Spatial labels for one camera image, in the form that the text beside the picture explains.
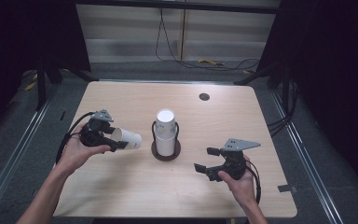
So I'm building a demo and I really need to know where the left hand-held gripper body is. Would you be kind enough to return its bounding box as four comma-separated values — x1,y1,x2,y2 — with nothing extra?
79,109,115,147

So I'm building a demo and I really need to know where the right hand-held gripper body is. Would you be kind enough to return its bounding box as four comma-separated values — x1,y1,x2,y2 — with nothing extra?
205,138,261,182

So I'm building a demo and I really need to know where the white paper cup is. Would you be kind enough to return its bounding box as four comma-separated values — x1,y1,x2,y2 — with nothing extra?
110,127,143,150

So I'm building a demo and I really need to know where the black cup holder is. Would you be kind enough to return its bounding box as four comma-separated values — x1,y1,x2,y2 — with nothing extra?
150,120,182,162

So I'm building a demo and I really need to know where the stack of white cups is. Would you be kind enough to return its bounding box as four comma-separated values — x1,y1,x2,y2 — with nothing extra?
154,107,178,157

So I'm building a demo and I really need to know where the person's left hand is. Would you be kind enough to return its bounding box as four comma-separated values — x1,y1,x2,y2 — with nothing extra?
57,124,111,175

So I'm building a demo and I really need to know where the person's right hand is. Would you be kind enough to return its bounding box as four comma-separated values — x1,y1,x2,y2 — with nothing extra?
217,155,257,208

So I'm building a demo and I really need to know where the grey tape strip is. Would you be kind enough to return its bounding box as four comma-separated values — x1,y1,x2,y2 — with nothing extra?
277,184,298,193

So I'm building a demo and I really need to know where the dark curtain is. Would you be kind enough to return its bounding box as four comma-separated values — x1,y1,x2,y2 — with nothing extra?
0,0,91,139
255,0,358,202

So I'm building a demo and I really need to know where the black overhead bar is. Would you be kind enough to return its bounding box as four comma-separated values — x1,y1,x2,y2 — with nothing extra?
74,0,282,15

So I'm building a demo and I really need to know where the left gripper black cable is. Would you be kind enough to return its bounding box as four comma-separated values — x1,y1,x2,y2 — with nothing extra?
55,111,96,165

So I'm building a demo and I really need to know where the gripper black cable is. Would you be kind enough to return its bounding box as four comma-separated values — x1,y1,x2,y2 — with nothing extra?
245,159,262,205
55,111,96,165

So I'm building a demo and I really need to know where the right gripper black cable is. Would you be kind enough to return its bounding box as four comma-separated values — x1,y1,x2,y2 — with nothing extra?
245,159,262,205

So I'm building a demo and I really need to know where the bundle of black cables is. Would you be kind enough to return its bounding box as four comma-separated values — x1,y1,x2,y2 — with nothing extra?
267,78,300,137

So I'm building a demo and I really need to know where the metal floor rail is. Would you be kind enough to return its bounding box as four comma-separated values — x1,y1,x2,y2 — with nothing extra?
269,89,345,224
0,91,58,217

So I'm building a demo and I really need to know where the hanging black cable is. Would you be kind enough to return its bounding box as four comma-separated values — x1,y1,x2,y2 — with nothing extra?
154,7,261,71

